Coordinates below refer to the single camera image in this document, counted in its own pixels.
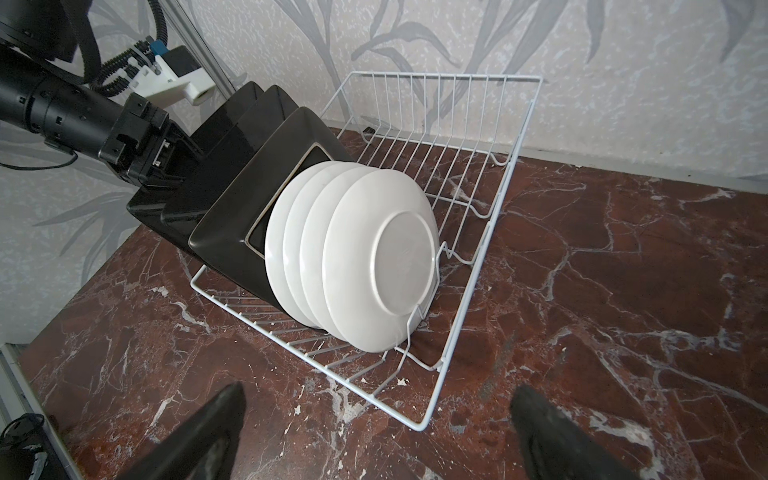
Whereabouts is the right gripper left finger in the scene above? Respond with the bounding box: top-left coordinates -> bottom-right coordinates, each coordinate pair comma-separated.
119,382 -> 247,479

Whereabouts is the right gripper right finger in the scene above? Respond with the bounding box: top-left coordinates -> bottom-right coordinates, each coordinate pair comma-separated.
510,384 -> 638,479

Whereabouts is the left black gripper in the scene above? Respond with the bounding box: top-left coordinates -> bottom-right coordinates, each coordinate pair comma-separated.
98,93 -> 204,190

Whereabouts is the square floral plate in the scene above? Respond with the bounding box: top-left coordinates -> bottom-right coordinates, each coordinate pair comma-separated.
127,81 -> 264,252
158,82 -> 298,252

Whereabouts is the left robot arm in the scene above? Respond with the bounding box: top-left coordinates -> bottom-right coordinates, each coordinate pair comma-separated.
1,1 -> 204,190

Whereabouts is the white round plate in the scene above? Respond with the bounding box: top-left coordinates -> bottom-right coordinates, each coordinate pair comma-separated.
264,161 -> 336,329
299,162 -> 375,340
322,169 -> 439,353
282,161 -> 360,329

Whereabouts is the white wire dish rack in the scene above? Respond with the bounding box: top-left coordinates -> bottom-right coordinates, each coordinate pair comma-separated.
191,71 -> 544,431

